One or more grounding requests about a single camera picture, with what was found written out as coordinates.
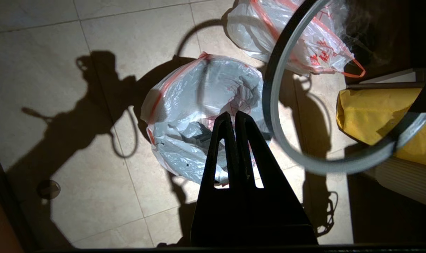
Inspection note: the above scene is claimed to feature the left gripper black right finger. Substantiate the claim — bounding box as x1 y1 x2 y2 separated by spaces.
235 111 318 246

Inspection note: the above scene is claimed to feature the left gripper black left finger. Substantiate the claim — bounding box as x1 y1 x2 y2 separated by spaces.
191 112 243 246

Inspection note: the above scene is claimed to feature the white plastic bag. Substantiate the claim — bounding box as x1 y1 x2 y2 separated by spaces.
140 52 273 186

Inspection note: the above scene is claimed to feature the grey bin retaining ring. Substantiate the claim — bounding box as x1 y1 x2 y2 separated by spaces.
262 0 426 176

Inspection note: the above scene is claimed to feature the white red-drawstring used trash bag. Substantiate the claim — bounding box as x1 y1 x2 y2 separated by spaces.
225 0 366 78

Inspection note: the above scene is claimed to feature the yellow plastic bag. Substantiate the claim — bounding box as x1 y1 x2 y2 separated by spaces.
336 88 426 168

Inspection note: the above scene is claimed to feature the round metal floor drain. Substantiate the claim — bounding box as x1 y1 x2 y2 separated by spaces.
36 179 61 200

